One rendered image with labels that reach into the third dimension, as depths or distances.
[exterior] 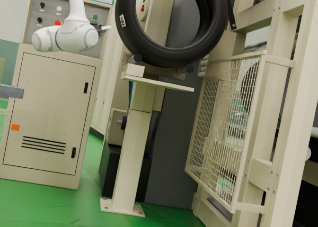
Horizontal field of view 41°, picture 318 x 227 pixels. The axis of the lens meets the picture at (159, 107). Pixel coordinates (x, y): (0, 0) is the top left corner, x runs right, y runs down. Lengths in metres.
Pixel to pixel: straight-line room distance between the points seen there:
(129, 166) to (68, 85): 0.71
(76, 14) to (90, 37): 0.11
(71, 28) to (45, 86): 1.23
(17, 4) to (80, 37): 9.58
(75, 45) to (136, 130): 1.01
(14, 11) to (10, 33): 0.55
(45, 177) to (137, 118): 0.79
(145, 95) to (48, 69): 0.70
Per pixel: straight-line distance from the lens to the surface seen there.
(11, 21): 11.20
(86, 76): 2.90
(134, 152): 2.61
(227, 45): 2.64
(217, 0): 2.31
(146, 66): 2.57
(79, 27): 1.71
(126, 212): 2.64
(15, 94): 1.73
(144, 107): 2.59
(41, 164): 2.96
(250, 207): 1.91
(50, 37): 1.81
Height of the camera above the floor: 0.71
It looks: 1 degrees down
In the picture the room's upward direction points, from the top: 11 degrees clockwise
